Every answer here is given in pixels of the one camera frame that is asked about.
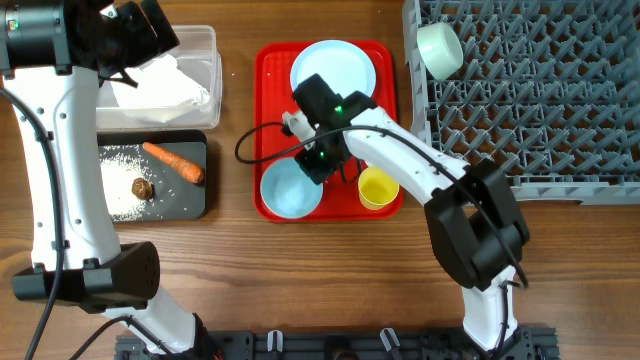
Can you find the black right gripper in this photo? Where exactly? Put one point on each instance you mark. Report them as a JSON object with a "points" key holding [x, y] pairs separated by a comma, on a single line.
{"points": [[317, 171]]}

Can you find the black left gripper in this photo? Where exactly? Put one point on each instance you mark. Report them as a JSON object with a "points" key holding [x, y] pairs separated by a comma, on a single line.
{"points": [[146, 43]]}

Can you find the light blue plate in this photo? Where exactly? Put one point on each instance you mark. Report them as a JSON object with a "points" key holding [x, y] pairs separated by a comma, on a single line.
{"points": [[343, 66]]}

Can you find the white napkin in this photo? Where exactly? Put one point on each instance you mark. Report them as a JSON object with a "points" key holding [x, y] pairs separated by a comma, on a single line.
{"points": [[163, 92]]}

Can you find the light blue bowl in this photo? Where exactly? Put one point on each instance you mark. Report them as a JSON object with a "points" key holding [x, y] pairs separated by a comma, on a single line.
{"points": [[287, 191]]}

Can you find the yellow plastic cup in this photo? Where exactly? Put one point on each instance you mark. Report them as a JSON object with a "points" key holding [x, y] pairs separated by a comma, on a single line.
{"points": [[376, 188]]}

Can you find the green bowl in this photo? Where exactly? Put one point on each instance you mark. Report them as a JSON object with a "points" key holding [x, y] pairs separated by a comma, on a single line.
{"points": [[440, 50]]}

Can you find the orange carrot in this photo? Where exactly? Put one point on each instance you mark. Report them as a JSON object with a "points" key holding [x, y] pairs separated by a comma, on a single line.
{"points": [[188, 170]]}

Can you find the brown mushroom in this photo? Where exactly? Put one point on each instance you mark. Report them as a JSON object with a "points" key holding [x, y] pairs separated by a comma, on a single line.
{"points": [[142, 189]]}

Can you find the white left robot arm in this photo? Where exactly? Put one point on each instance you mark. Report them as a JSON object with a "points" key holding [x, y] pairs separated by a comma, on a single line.
{"points": [[77, 258]]}

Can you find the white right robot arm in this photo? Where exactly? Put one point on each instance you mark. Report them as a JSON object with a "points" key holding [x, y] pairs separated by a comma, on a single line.
{"points": [[476, 227]]}

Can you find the grey dishwasher rack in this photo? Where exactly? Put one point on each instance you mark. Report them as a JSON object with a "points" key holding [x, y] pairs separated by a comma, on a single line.
{"points": [[549, 90]]}

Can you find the clear plastic bin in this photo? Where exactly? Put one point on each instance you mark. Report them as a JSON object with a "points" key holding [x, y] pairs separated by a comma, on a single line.
{"points": [[198, 58]]}

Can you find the red serving tray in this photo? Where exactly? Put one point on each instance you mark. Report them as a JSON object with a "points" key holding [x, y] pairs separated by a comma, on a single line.
{"points": [[273, 97]]}

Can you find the white rice pile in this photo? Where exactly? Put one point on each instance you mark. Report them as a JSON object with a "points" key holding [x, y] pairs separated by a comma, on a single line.
{"points": [[120, 166]]}

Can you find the black tray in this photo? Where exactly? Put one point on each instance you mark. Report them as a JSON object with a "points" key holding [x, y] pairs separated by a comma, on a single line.
{"points": [[174, 197]]}

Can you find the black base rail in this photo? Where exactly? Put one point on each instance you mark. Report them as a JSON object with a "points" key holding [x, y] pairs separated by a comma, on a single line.
{"points": [[445, 343]]}

